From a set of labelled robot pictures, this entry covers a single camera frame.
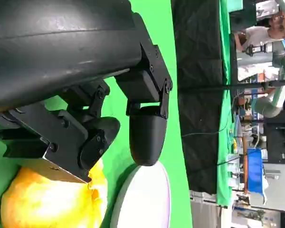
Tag orange and white bread roll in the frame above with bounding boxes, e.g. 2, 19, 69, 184
0, 158, 109, 228

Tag black horizontal pole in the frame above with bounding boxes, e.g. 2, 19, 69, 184
179, 80, 285, 91

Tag thin black hanging cable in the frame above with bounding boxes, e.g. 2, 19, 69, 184
182, 114, 233, 139

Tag black machine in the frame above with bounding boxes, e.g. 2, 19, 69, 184
263, 117, 285, 165

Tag green backdrop sheet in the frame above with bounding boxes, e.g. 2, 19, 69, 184
215, 0, 235, 207

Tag person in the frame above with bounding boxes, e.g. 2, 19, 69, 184
234, 11, 285, 52

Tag lilac plate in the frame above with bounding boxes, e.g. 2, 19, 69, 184
109, 161, 171, 228

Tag blue bin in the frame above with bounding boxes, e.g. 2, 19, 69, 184
246, 148, 264, 193

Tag black backdrop cloth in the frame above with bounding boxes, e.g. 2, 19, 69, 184
170, 0, 238, 196

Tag green table cloth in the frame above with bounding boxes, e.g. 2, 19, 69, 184
0, 0, 193, 228

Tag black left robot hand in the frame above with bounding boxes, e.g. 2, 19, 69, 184
0, 0, 173, 184

